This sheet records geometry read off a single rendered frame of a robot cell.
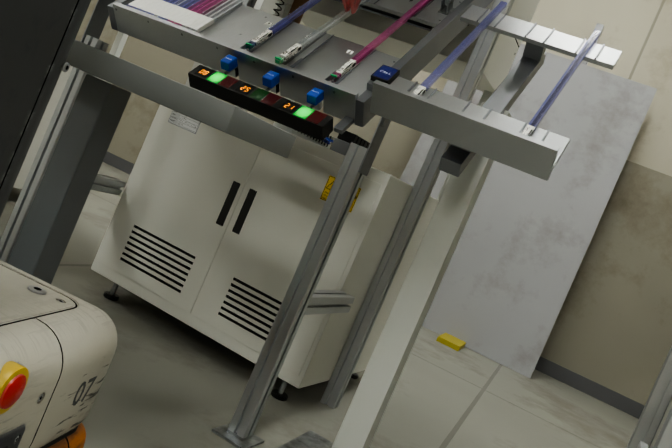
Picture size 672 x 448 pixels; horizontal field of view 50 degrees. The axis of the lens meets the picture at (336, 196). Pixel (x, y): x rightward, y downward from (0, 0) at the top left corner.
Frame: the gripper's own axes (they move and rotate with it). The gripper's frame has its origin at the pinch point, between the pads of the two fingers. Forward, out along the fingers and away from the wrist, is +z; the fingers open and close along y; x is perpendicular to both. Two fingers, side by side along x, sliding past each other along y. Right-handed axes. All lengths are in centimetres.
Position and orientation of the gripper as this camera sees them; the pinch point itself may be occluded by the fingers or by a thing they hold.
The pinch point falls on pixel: (350, 9)
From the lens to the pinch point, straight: 175.3
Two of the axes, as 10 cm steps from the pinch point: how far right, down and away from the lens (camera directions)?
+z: -0.8, 7.9, 6.1
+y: -8.5, -3.8, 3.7
